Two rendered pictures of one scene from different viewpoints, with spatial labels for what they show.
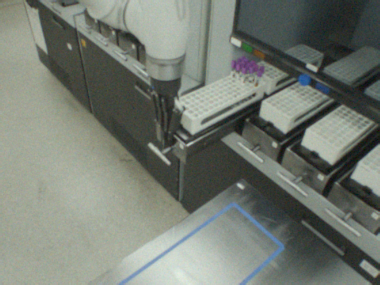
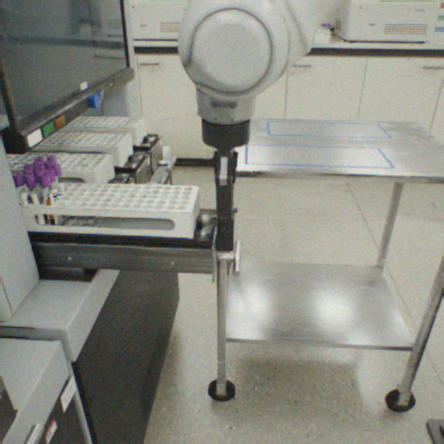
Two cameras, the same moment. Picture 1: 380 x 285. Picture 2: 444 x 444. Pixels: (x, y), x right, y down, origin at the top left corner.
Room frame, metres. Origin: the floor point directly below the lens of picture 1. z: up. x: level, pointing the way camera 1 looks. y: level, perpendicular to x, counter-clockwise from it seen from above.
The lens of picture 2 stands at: (1.12, 0.51, 1.17)
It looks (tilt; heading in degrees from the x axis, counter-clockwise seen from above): 30 degrees down; 227
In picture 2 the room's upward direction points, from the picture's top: straight up
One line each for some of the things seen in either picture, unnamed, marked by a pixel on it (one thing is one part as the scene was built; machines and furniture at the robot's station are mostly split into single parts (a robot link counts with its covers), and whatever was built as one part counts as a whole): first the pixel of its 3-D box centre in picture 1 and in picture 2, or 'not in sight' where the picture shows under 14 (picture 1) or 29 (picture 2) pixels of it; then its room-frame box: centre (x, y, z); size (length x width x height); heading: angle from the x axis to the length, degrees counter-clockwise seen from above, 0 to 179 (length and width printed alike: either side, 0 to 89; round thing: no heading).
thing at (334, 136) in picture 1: (347, 126); (68, 151); (0.74, -0.44, 0.83); 0.30 x 0.10 x 0.06; 132
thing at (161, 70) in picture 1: (165, 62); (226, 99); (0.69, 0.07, 1.03); 0.09 x 0.09 x 0.06
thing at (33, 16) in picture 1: (34, 27); not in sight; (2.13, 1.09, 0.43); 0.27 x 0.02 x 0.36; 42
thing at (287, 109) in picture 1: (303, 100); (40, 174); (0.85, -0.34, 0.83); 0.30 x 0.10 x 0.06; 132
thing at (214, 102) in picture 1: (219, 100); (112, 211); (0.83, -0.08, 0.83); 0.30 x 0.10 x 0.06; 132
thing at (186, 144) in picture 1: (248, 99); (45, 234); (0.92, -0.18, 0.78); 0.73 x 0.14 x 0.09; 132
